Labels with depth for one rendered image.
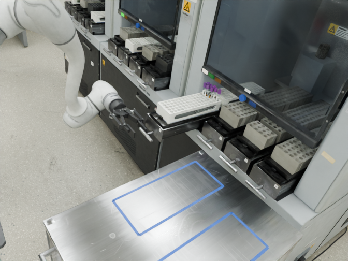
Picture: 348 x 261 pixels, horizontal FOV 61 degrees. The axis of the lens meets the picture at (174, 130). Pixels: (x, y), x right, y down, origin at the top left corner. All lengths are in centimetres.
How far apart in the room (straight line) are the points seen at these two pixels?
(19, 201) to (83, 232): 124
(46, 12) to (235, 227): 87
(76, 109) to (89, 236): 74
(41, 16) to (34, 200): 127
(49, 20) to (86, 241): 67
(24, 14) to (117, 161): 139
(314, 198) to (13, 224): 155
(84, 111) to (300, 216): 102
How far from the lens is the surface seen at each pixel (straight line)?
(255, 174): 119
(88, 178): 212
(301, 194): 122
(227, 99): 142
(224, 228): 91
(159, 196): 94
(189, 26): 147
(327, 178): 113
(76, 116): 147
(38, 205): 201
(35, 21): 108
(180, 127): 128
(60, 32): 110
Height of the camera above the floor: 153
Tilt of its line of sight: 36 degrees down
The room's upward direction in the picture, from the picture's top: 11 degrees clockwise
